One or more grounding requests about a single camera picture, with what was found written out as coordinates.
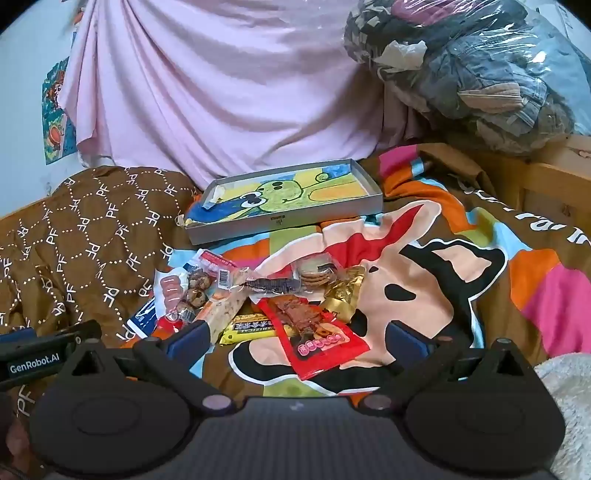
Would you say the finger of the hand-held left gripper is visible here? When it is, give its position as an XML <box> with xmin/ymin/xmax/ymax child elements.
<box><xmin>46</xmin><ymin>320</ymin><xmax>103</xmax><ymax>346</ymax></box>

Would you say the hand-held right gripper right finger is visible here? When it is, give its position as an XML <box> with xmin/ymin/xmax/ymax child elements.
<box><xmin>358</xmin><ymin>320</ymin><xmax>536</xmax><ymax>414</ymax></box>

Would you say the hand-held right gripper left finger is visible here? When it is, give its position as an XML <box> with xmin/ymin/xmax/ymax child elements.
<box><xmin>55</xmin><ymin>320</ymin><xmax>236</xmax><ymax>414</ymax></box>

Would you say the small red snack packet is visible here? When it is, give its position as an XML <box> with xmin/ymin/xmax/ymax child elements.
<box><xmin>154</xmin><ymin>314</ymin><xmax>186</xmax><ymax>334</ymax></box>

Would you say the orange and white cracker bar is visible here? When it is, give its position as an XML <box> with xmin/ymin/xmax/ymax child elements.
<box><xmin>194</xmin><ymin>277</ymin><xmax>251</xmax><ymax>345</ymax></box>

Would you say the dark blue snack packet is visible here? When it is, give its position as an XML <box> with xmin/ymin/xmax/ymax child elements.
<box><xmin>124</xmin><ymin>295</ymin><xmax>160</xmax><ymax>334</ymax></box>

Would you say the pink sausage packet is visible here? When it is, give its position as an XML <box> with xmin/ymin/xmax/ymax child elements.
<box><xmin>159</xmin><ymin>272</ymin><xmax>191</xmax><ymax>320</ymax></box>

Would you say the clear bag of round snacks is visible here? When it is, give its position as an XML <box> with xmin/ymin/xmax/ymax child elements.
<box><xmin>178</xmin><ymin>249</ymin><xmax>242</xmax><ymax>320</ymax></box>

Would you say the yellow and black snack bar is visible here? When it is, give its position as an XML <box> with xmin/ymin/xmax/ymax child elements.
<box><xmin>219</xmin><ymin>313</ymin><xmax>296</xmax><ymax>346</ymax></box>

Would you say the gold wrapper packet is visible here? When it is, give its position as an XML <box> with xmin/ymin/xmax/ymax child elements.
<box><xmin>318</xmin><ymin>265</ymin><xmax>366</xmax><ymax>322</ymax></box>

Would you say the dark dried fish packet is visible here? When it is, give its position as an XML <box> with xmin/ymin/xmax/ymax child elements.
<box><xmin>233</xmin><ymin>270</ymin><xmax>302</xmax><ymax>297</ymax></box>

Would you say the clear biscuit packet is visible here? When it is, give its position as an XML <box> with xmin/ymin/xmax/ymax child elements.
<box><xmin>291</xmin><ymin>256</ymin><xmax>343</xmax><ymax>294</ymax></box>

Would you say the grey box with cartoon drawing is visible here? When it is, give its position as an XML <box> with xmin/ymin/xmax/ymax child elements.
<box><xmin>178</xmin><ymin>158</ymin><xmax>384</xmax><ymax>246</ymax></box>

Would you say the brown patterned quilt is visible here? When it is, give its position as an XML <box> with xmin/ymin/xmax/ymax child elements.
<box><xmin>0</xmin><ymin>165</ymin><xmax>205</xmax><ymax>418</ymax></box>

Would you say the colourful printed blanket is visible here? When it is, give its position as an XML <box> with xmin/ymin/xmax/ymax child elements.
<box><xmin>119</xmin><ymin>142</ymin><xmax>591</xmax><ymax>403</ymax></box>

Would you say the white fluffy blanket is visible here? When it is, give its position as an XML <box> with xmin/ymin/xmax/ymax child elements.
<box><xmin>533</xmin><ymin>353</ymin><xmax>591</xmax><ymax>480</ymax></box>

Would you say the pink bed sheet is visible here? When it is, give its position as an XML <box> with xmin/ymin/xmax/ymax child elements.
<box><xmin>60</xmin><ymin>0</ymin><xmax>416</xmax><ymax>191</ymax></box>

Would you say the clear plastic bag of clothes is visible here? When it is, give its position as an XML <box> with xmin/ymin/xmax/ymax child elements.
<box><xmin>344</xmin><ymin>0</ymin><xmax>591</xmax><ymax>156</ymax></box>

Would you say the wooden bed frame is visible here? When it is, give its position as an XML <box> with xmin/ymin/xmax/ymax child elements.
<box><xmin>480</xmin><ymin>134</ymin><xmax>591</xmax><ymax>232</ymax></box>

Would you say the colourful wall poster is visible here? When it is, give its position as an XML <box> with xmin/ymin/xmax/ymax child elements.
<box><xmin>41</xmin><ymin>60</ymin><xmax>77</xmax><ymax>165</ymax></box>

